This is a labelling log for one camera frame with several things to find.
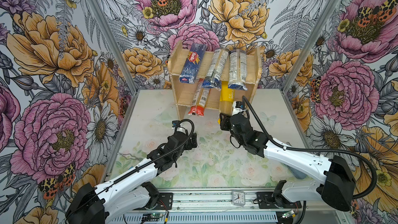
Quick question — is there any yellow spaghetti bag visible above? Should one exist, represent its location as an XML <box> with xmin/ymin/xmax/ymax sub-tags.
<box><xmin>219</xmin><ymin>81</ymin><xmax>235</xmax><ymax>116</ymax></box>

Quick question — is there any red spaghetti bag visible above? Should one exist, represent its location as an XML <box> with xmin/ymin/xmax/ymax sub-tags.
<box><xmin>188</xmin><ymin>82</ymin><xmax>210</xmax><ymax>117</ymax></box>

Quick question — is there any blue-end spaghetti bag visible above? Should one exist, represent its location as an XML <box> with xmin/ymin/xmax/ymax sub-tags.
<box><xmin>228</xmin><ymin>49</ymin><xmax>248</xmax><ymax>91</ymax></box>
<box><xmin>202</xmin><ymin>48</ymin><xmax>229</xmax><ymax>90</ymax></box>

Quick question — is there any blue Barilla spaghetti box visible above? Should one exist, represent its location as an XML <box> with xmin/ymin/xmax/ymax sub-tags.
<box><xmin>179</xmin><ymin>43</ymin><xmax>207</xmax><ymax>84</ymax></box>

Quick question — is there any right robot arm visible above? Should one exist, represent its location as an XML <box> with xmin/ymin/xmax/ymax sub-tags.
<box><xmin>220</xmin><ymin>102</ymin><xmax>355</xmax><ymax>212</ymax></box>

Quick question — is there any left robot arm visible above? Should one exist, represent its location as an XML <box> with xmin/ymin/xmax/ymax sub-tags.
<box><xmin>65</xmin><ymin>119</ymin><xmax>198</xmax><ymax>224</ymax></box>

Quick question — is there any wooden two-tier shelf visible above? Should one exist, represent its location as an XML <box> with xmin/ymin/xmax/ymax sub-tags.
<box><xmin>168</xmin><ymin>41</ymin><xmax>263</xmax><ymax>120</ymax></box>

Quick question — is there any green circuit board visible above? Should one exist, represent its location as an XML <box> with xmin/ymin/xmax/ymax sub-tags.
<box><xmin>141</xmin><ymin>213</ymin><xmax>166</xmax><ymax>224</ymax></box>

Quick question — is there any small white clock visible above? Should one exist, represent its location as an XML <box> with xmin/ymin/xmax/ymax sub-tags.
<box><xmin>232</xmin><ymin>191</ymin><xmax>246</xmax><ymax>206</ymax></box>

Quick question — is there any grey blue flat pad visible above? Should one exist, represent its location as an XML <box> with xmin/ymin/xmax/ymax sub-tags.
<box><xmin>288</xmin><ymin>167</ymin><xmax>307</xmax><ymax>180</ymax></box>

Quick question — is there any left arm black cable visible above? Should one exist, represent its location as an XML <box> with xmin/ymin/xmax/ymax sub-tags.
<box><xmin>66</xmin><ymin>119</ymin><xmax>195</xmax><ymax>222</ymax></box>

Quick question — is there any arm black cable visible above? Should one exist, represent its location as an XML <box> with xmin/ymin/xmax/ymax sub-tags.
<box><xmin>241</xmin><ymin>95</ymin><xmax>377</xmax><ymax>224</ymax></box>
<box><xmin>66</xmin><ymin>119</ymin><xmax>195</xmax><ymax>222</ymax></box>

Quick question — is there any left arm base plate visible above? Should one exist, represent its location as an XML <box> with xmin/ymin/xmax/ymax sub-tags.
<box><xmin>144</xmin><ymin>192</ymin><xmax>174</xmax><ymax>210</ymax></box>

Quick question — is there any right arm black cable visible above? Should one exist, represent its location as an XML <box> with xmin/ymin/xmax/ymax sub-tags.
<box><xmin>241</xmin><ymin>95</ymin><xmax>377</xmax><ymax>224</ymax></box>

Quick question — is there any aluminium front rail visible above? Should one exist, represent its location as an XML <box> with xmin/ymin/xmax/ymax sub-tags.
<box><xmin>108</xmin><ymin>188</ymin><xmax>354</xmax><ymax>224</ymax></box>

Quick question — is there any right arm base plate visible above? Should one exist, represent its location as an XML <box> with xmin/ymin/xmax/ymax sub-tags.
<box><xmin>253</xmin><ymin>191</ymin><xmax>302</xmax><ymax>209</ymax></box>

